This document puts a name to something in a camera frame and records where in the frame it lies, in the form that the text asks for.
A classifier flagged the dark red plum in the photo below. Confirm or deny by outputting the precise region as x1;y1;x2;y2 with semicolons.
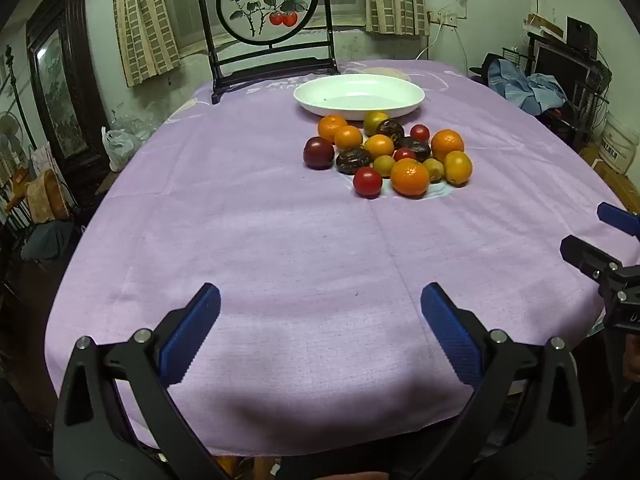
303;136;336;170

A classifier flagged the round painted table screen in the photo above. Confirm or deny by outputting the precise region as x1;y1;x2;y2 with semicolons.
194;0;340;106

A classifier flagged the dark framed mirror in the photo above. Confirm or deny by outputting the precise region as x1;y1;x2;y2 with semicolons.
26;0;112;173

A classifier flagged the white standing fan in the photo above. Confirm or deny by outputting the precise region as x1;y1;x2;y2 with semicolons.
0;110;27;166

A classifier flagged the oval yellow-orange citrus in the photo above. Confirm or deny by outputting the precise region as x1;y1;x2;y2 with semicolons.
443;150;474;187

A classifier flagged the black speaker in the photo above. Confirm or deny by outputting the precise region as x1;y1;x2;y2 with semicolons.
566;16;599;47

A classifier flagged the white oval plate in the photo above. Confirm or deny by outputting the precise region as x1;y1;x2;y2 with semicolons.
293;74;426;122

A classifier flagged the purple tablecloth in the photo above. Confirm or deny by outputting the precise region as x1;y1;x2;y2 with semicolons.
44;60;632;457

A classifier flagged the cardboard box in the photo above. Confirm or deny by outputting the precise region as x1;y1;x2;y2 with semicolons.
580;144;640;203

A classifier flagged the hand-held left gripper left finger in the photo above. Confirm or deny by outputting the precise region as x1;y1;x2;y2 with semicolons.
52;282;236;480

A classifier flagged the white plastic bag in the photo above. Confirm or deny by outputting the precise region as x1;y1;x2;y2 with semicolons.
102;126;145;172

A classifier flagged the black monitor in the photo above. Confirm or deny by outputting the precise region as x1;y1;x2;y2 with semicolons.
531;39;603;98

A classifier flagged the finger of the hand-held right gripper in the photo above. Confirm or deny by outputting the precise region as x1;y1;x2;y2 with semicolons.
559;234;626;283
597;202;640;237

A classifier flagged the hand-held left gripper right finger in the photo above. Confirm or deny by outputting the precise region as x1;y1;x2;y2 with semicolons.
405;282;588;480

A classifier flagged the large orange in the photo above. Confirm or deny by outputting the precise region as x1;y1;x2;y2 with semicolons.
390;158;431;197

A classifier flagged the white bucket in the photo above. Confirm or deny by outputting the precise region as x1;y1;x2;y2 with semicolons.
601;109;637;173

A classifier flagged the blue cloth pile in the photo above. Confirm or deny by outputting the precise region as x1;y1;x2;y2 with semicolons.
487;58;568;113

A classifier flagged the large red tomato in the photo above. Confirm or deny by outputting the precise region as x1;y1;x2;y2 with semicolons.
353;166;383;198

